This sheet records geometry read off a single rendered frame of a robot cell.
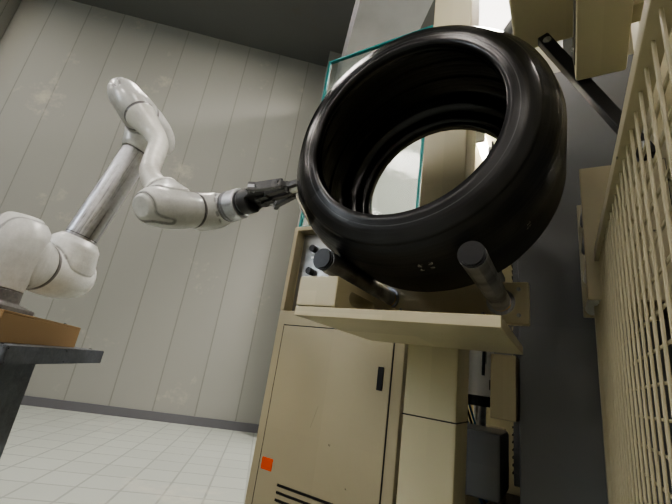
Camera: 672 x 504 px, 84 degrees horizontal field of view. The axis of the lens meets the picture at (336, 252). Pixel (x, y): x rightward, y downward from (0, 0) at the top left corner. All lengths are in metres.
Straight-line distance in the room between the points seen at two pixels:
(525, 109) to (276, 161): 4.20
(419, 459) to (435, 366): 0.21
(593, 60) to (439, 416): 0.89
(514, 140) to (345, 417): 1.00
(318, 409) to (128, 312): 3.25
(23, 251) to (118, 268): 3.21
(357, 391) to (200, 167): 3.84
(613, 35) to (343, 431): 1.27
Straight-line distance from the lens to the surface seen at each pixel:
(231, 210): 1.09
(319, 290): 0.71
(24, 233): 1.35
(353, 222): 0.71
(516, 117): 0.71
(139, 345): 4.33
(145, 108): 1.45
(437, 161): 1.17
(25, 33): 6.35
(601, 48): 1.11
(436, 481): 1.00
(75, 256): 1.47
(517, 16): 1.24
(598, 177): 1.00
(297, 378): 1.45
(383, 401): 1.29
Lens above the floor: 0.70
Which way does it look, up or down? 18 degrees up
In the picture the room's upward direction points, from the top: 8 degrees clockwise
